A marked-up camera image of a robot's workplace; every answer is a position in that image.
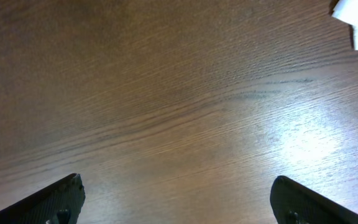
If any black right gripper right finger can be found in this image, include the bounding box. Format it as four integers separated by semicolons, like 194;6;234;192
270;175;358;224

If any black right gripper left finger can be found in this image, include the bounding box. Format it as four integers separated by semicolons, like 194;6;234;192
0;173;86;224

